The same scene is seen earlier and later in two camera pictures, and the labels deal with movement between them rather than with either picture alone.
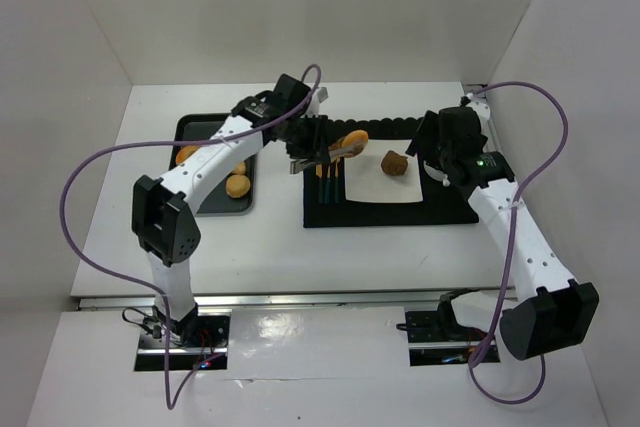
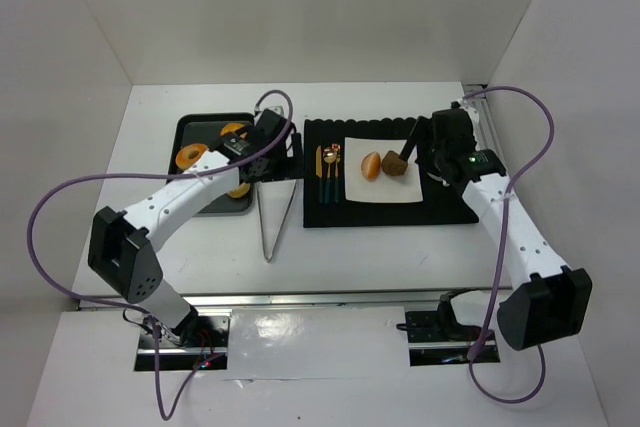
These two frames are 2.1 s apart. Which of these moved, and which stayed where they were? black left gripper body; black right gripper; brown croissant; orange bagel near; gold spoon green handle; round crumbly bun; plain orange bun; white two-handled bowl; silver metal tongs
Moved: plain orange bun; black left gripper body; silver metal tongs
Stayed: black right gripper; white two-handled bowl; brown croissant; round crumbly bun; gold spoon green handle; orange bagel near
